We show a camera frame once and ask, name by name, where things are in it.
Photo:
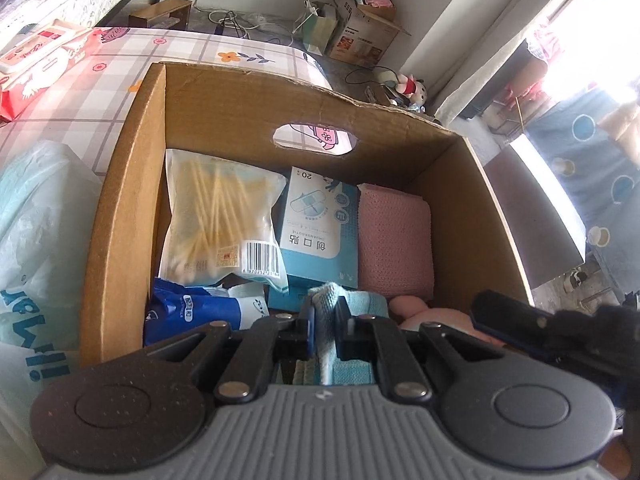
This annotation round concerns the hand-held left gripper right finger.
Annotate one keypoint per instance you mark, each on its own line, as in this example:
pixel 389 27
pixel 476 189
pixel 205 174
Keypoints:
pixel 342 327

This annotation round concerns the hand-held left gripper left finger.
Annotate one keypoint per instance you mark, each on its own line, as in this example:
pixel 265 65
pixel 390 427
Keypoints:
pixel 309 325

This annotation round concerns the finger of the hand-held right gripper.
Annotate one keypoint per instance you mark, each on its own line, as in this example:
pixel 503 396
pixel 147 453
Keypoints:
pixel 510 315

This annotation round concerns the light blue towel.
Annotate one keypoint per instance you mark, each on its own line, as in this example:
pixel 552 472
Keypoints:
pixel 370 307

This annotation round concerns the pink plush toy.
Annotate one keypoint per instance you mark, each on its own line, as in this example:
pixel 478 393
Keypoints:
pixel 435 317

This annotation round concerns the blue bandage box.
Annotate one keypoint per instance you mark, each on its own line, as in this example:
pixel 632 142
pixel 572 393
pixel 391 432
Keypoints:
pixel 315 240

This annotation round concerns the blue tissue packet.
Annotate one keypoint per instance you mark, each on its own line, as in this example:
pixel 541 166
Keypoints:
pixel 190 310

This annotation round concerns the brown cardboard box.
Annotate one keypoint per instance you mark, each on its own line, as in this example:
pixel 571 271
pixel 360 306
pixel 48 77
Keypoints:
pixel 125 210

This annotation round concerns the pink folded towel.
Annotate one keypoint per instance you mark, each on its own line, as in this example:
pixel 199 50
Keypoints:
pixel 395 240

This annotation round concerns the cotton swab bag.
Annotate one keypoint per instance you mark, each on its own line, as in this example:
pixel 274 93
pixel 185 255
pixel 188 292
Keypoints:
pixel 215 210

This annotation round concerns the blue dotted curtain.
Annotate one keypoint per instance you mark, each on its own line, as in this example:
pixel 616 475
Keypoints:
pixel 600 170

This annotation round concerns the black flat panel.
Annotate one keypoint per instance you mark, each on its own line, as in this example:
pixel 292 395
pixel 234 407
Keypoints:
pixel 500 85

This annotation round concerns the small red white doll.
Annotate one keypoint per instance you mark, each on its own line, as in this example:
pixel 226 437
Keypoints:
pixel 410 87

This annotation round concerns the pink ruffled garment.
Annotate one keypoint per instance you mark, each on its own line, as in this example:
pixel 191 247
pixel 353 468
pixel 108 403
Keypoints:
pixel 545 45

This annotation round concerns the white plastic bag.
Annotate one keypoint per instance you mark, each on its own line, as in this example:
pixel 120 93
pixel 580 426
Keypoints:
pixel 40 240

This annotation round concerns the printed open carton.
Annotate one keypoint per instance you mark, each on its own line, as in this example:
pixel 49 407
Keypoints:
pixel 360 35

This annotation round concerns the green paper bag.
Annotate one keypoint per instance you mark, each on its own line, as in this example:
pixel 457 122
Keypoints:
pixel 320 30

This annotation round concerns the plaid floral mattress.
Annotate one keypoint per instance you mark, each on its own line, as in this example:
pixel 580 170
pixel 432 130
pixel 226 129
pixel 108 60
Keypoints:
pixel 125 50

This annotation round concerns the small wooden stool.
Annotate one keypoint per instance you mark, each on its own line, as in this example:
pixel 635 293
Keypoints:
pixel 160 10

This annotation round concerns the red wet wipes pack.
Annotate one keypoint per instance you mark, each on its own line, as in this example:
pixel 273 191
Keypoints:
pixel 40 55

